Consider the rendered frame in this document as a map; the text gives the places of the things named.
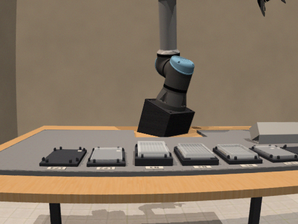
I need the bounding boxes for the black l-shaped nest locator rail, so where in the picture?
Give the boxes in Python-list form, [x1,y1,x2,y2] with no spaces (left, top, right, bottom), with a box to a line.
[174,146,219,166]

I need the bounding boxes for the clear plastic lid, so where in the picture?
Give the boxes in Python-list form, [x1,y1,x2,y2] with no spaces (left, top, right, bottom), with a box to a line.
[253,145,295,159]

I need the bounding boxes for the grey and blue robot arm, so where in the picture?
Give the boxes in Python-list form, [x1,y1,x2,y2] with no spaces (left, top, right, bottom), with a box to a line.
[155,0,195,111]

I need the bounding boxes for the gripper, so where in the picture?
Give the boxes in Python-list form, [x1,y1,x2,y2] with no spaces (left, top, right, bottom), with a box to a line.
[257,0,286,17]

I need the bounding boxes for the beige operator button panel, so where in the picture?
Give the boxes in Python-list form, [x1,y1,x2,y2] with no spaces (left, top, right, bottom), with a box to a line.
[249,122,298,144]

